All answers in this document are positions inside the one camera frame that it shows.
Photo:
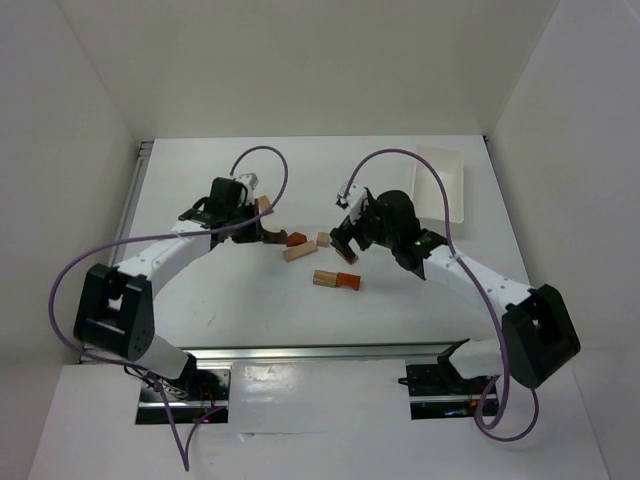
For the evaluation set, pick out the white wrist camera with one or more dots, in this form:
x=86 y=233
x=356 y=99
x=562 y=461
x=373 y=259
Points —
x=351 y=198
x=250 y=180

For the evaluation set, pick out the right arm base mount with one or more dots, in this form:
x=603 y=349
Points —
x=433 y=395

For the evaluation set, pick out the aluminium rail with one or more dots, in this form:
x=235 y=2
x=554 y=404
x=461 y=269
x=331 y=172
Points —
x=135 y=186
x=325 y=351

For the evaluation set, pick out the small light square block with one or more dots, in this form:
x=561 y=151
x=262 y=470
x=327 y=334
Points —
x=323 y=240

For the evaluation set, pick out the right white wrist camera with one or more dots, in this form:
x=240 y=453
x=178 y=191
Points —
x=351 y=198

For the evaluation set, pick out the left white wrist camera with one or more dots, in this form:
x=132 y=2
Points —
x=250 y=180

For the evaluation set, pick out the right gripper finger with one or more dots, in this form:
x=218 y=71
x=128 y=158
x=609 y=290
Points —
x=365 y=238
x=341 y=241

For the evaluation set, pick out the tan rectangular block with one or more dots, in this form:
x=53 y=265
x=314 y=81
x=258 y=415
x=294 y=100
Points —
x=348 y=258

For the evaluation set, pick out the striped light wood block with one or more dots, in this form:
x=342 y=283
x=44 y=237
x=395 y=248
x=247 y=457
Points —
x=325 y=278

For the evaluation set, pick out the aluminium front rail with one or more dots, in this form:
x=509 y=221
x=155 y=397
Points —
x=325 y=351

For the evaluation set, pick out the long light wood block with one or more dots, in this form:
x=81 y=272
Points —
x=300 y=251

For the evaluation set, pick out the aluminium left rail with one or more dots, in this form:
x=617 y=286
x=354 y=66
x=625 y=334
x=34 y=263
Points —
x=135 y=186

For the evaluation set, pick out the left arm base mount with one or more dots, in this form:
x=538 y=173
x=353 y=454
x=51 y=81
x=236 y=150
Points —
x=209 y=395

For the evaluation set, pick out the reddish brown wedge block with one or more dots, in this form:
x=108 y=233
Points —
x=295 y=239

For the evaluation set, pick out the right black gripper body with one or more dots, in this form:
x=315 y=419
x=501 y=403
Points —
x=354 y=232

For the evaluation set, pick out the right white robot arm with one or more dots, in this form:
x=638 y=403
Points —
x=536 y=334

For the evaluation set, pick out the light wood block far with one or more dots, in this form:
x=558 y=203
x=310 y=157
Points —
x=264 y=204

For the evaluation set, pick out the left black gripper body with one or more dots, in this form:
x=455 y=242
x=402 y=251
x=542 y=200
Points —
x=251 y=228

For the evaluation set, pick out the dark brown notched block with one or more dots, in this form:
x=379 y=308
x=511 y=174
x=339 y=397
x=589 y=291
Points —
x=276 y=238

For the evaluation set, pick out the orange arch block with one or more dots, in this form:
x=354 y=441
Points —
x=345 y=280

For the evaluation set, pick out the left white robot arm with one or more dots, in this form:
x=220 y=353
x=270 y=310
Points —
x=116 y=309

